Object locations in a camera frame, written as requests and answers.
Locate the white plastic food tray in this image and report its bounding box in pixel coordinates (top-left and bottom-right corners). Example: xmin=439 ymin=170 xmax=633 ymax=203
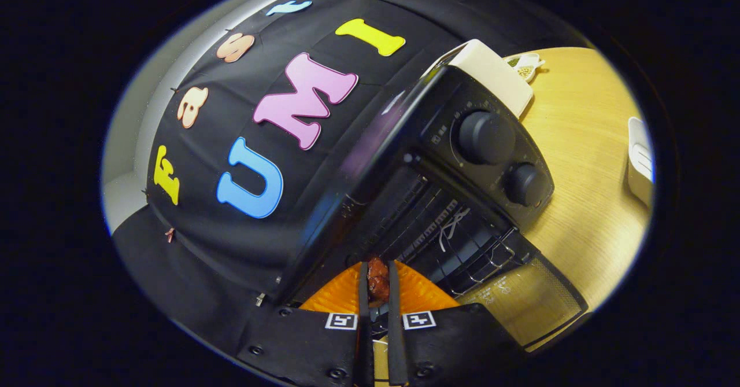
xmin=627 ymin=117 xmax=655 ymax=207

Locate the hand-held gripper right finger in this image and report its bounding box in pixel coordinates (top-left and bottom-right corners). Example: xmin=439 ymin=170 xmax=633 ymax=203
xmin=386 ymin=260 xmax=524 ymax=387

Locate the white bread toaster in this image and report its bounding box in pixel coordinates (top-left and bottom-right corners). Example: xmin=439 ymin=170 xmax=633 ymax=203
xmin=425 ymin=39 xmax=535 ymax=119

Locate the white divided bean dish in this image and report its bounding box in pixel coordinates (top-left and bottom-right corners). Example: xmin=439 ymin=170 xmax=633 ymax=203
xmin=504 ymin=52 xmax=546 ymax=82

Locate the black toaster oven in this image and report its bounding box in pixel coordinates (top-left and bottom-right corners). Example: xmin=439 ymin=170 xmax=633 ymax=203
xmin=277 ymin=65 xmax=589 ymax=353

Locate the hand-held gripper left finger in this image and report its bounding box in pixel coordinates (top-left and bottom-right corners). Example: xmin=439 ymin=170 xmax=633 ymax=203
xmin=237 ymin=261 xmax=371 ymax=387

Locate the brown roasted drumstick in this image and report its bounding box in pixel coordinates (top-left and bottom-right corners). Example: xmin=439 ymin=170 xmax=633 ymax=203
xmin=367 ymin=257 xmax=391 ymax=308

